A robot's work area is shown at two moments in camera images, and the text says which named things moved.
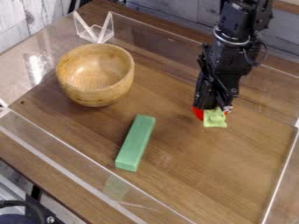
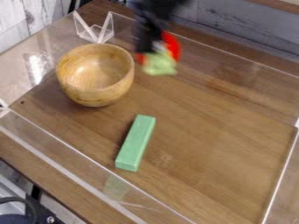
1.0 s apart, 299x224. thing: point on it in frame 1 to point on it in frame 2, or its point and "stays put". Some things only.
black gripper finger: [206, 94] to [149, 30]
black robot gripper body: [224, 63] to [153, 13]
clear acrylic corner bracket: [95, 33] stays put
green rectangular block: [135, 143] stays put
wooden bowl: [93, 73] stays put
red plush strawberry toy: [212, 116] to [159, 62]
